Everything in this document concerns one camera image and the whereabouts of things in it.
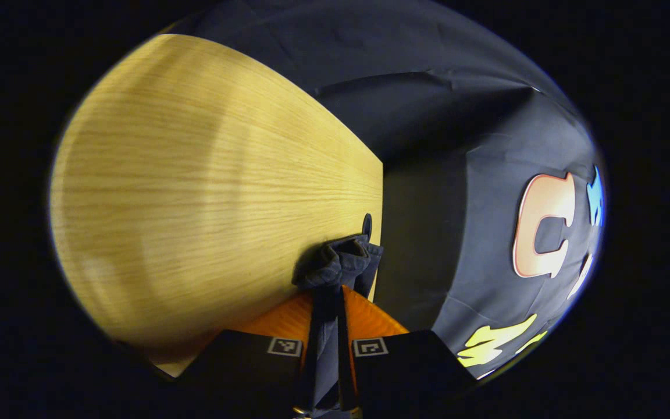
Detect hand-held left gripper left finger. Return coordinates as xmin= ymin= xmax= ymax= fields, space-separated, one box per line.
xmin=179 ymin=290 xmax=316 ymax=411

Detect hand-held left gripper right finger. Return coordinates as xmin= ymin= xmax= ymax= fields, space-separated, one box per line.
xmin=338 ymin=285 xmax=477 ymax=413

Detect dark grey jeans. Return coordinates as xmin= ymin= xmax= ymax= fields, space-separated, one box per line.
xmin=291 ymin=233 xmax=384 ymax=418

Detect black backdrop cloth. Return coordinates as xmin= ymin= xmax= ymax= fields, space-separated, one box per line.
xmin=166 ymin=0 xmax=606 ymax=382

